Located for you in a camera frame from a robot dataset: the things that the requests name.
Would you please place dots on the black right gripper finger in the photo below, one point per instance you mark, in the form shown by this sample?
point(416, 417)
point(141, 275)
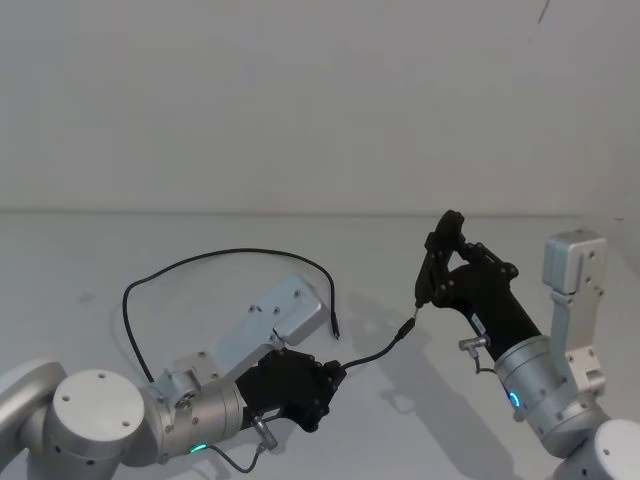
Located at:
point(435, 265)
point(487, 257)

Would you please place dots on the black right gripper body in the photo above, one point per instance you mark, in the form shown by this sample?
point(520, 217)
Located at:
point(490, 310)

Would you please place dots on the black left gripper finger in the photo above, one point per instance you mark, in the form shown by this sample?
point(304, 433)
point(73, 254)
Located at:
point(334, 372)
point(322, 405)

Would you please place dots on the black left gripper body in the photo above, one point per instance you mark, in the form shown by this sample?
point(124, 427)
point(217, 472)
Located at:
point(280, 387)

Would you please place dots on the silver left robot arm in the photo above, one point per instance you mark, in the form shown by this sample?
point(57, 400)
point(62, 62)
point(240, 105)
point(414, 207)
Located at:
point(95, 415)

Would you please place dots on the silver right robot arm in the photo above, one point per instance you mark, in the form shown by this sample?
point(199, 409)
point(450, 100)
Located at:
point(540, 385)

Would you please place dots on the white table cloth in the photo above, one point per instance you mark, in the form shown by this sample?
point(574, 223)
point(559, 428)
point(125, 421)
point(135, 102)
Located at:
point(75, 280)

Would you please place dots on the plain pale wall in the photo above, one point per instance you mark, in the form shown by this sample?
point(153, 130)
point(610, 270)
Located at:
point(300, 100)

